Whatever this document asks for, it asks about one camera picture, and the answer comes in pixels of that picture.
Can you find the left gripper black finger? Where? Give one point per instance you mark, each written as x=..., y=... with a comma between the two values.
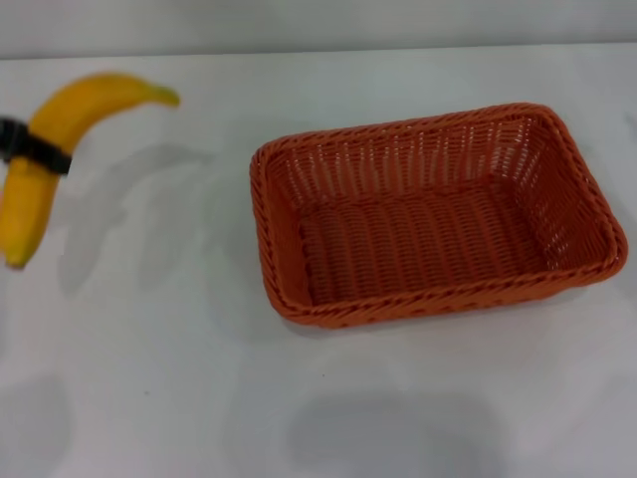
x=37, y=149

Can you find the yellow banana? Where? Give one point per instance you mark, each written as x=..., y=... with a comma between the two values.
x=94, y=102

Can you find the orange woven rectangular basket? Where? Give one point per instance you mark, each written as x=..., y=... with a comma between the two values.
x=423, y=239

